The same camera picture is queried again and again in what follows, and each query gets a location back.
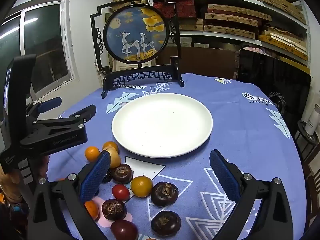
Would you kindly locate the dark brown water chestnut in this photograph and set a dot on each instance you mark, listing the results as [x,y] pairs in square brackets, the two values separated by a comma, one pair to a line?
[113,209]
[107,177]
[164,194]
[165,223]
[121,173]

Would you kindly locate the round black side stand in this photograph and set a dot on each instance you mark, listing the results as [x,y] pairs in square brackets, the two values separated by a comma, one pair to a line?
[303,135]

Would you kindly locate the shelf of wooden boxes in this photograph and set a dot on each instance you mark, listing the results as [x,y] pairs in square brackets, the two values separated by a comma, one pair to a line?
[230,17]

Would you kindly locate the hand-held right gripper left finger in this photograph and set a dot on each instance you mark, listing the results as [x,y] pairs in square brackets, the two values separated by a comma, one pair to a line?
[96,177]

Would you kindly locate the sliding glass window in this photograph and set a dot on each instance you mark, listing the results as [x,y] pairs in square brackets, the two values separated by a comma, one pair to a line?
[45,42]

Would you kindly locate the brown cardboard sheet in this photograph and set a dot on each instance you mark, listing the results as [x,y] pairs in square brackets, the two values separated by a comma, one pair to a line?
[205,60]

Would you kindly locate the person's dark patterned clothing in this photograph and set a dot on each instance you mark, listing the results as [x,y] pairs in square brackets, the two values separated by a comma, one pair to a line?
[12,220]

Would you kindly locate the person's left forearm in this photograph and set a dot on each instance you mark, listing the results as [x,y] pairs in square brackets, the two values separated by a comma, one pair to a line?
[7,185]

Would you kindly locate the dark red cherry tomato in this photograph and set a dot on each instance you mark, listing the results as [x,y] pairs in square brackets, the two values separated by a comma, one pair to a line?
[124,230]

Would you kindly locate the white cup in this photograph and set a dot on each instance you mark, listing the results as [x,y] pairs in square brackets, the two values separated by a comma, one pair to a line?
[314,120]

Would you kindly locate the yellow-orange kumquat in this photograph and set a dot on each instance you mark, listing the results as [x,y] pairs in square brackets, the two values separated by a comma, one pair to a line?
[115,158]
[141,186]

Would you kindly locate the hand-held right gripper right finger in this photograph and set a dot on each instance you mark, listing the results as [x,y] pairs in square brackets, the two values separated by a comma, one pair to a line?
[225,175]

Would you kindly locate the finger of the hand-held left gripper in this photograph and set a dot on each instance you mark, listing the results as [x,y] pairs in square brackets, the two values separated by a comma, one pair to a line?
[72,121]
[51,104]

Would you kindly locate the person's left hand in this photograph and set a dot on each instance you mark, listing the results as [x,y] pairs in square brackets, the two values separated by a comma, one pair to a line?
[43,166]

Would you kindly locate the bright red cherry tomato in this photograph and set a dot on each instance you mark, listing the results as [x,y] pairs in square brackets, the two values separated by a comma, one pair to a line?
[120,192]

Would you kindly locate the small orange kumquat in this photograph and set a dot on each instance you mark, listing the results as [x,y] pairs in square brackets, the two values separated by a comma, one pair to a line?
[111,145]
[92,153]
[91,208]

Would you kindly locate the black flat panel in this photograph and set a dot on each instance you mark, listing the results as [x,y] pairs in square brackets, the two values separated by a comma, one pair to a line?
[270,80]

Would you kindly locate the round deer screen black stand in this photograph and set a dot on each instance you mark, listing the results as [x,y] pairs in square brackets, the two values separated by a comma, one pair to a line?
[135,35]

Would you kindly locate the white round plate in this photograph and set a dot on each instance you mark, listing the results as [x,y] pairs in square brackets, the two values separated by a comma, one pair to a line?
[162,125]

